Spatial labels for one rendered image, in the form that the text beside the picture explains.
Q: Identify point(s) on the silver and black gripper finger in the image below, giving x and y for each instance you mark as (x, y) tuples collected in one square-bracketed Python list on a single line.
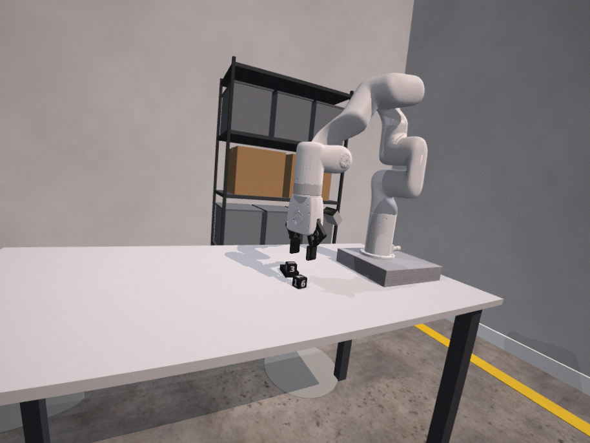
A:
[(312, 247), (294, 242)]

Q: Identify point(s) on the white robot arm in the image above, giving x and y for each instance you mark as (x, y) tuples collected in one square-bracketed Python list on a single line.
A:
[(323, 155)]

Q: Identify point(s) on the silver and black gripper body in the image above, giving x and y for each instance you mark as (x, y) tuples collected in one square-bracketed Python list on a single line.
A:
[(303, 212)]

